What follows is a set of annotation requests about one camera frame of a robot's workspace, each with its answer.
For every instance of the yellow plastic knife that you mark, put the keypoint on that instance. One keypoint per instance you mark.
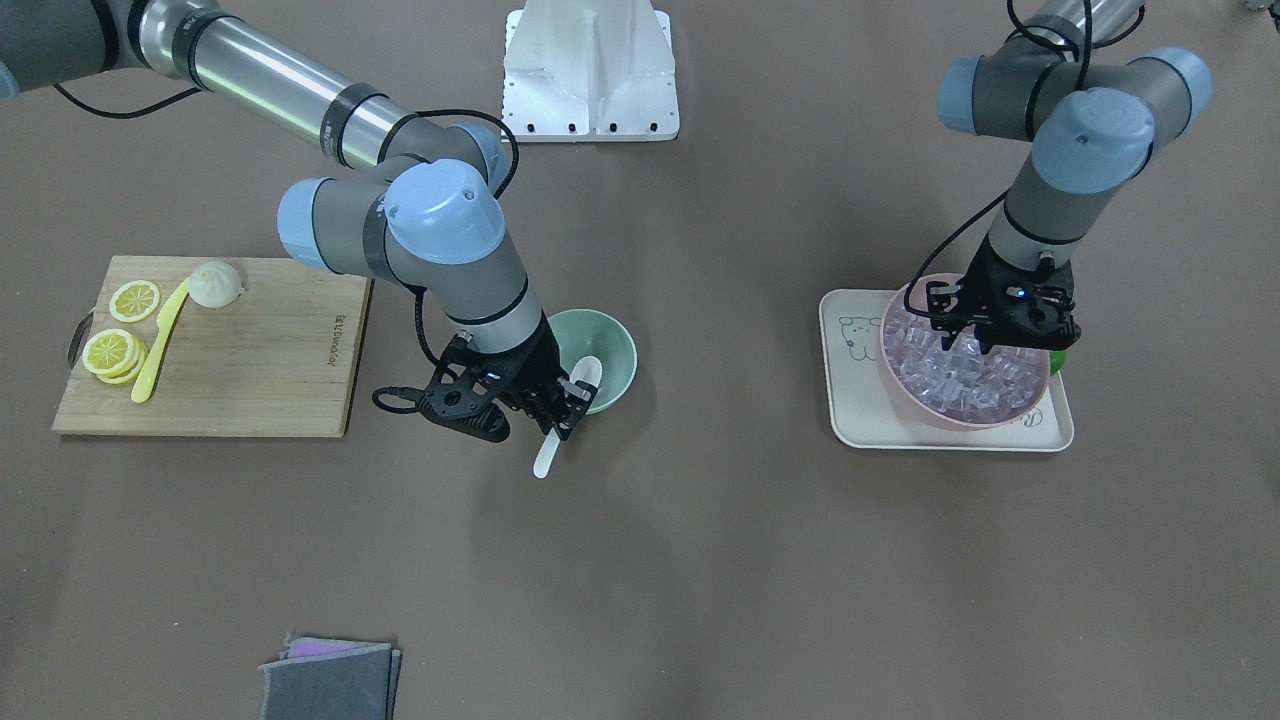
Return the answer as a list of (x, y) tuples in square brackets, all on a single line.
[(166, 318)]

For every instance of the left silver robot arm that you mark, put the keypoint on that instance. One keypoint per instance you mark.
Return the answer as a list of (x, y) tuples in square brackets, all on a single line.
[(1091, 128)]

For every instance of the bamboo cutting board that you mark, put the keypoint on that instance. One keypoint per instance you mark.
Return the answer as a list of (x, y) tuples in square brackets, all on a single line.
[(279, 362)]

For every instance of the pink bowl of ice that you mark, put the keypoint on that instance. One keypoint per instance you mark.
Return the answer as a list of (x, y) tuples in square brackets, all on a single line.
[(958, 387)]

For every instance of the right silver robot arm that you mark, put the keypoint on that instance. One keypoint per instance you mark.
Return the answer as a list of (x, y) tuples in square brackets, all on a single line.
[(421, 209)]

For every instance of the mint green bowl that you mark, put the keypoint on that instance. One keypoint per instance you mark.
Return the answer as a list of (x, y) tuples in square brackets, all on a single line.
[(588, 332)]

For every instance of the white ceramic spoon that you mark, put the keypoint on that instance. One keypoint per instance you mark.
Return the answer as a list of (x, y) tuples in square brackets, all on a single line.
[(579, 392)]

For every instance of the grey folded cloth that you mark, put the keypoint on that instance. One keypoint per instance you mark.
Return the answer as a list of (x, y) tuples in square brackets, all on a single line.
[(325, 678)]

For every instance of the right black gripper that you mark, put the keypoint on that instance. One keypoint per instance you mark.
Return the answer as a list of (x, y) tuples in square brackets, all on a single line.
[(532, 367)]

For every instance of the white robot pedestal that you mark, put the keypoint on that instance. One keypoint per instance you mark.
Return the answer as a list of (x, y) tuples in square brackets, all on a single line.
[(590, 71)]

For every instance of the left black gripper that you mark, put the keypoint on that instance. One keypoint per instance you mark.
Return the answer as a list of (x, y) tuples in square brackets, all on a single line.
[(986, 283)]

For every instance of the lemon slice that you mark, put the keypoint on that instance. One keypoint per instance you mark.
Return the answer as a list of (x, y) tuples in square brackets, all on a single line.
[(134, 301), (114, 356)]

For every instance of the cream rabbit tray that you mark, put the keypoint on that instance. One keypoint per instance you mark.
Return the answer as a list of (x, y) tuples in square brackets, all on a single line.
[(867, 411)]

